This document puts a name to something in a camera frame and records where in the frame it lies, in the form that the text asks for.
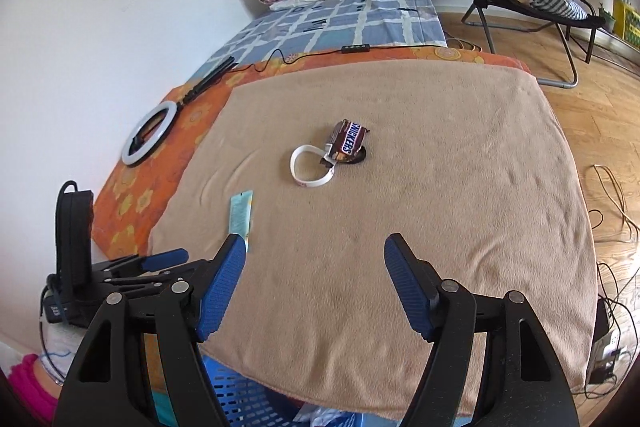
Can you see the white ring light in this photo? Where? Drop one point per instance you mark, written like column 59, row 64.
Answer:
column 149, row 132

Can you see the brown snickers wrapper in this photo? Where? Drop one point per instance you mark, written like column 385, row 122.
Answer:
column 345, row 144

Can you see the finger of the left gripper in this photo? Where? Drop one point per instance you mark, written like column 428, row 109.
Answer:
column 135, row 264
column 148, row 281

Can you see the striped garment on chair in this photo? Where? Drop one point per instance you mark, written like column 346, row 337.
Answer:
column 562, row 8

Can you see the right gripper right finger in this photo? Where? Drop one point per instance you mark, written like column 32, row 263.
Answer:
column 416, row 283

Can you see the white silicone wristband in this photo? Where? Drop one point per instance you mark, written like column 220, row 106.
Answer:
column 307, row 167

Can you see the gloved left hand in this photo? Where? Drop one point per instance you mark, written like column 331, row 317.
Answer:
column 59, row 345

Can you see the beige fleece blanket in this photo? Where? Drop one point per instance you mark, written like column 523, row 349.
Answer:
column 466, row 161

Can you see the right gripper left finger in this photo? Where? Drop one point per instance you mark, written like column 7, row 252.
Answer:
column 217, row 285

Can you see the light blue cosmetic tube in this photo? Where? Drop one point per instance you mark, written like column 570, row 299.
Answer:
column 240, row 215

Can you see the blue checked bed sheet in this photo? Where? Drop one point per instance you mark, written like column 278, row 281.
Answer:
column 329, row 25

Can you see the blue plastic basket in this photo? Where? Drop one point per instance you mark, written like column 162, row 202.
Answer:
column 247, row 403

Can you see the yellow green crate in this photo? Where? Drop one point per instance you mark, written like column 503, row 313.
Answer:
column 627, row 23

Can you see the black ring light stand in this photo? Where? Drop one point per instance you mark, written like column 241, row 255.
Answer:
column 209, row 80

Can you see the orange floral bed sheet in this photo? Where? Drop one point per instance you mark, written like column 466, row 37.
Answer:
column 134, row 198

